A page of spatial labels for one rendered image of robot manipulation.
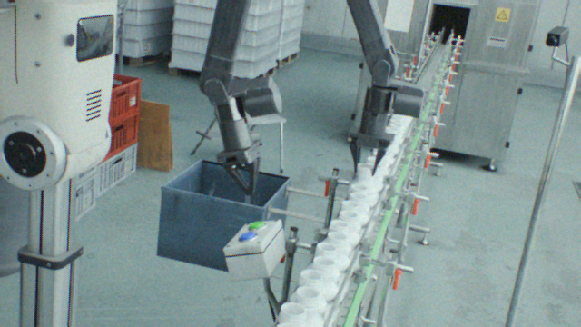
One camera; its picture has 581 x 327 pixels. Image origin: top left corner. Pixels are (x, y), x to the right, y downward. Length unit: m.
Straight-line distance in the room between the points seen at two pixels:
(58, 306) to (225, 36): 0.76
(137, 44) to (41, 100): 7.12
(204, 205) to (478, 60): 4.29
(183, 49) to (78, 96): 6.75
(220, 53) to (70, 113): 0.36
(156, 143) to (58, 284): 3.37
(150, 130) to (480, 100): 2.77
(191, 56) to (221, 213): 6.26
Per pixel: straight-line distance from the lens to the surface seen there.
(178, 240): 2.08
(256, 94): 1.31
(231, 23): 1.23
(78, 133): 1.50
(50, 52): 1.42
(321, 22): 11.79
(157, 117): 4.87
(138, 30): 8.54
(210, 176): 2.32
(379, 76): 1.52
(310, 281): 1.11
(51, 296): 1.68
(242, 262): 1.34
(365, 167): 1.63
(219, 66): 1.27
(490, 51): 6.02
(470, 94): 6.08
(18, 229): 3.51
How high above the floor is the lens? 1.66
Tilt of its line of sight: 18 degrees down
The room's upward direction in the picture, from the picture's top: 8 degrees clockwise
